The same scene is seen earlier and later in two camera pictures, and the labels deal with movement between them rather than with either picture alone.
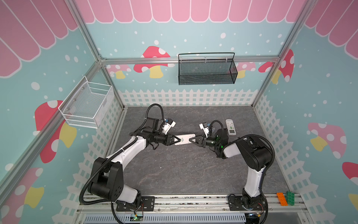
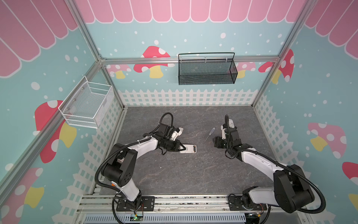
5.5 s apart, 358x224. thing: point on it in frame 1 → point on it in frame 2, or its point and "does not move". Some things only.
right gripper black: (200, 140) → (230, 133)
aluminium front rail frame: (190, 209) does not move
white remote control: (184, 139) → (190, 149)
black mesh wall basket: (205, 68) does not move
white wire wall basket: (88, 105) does not move
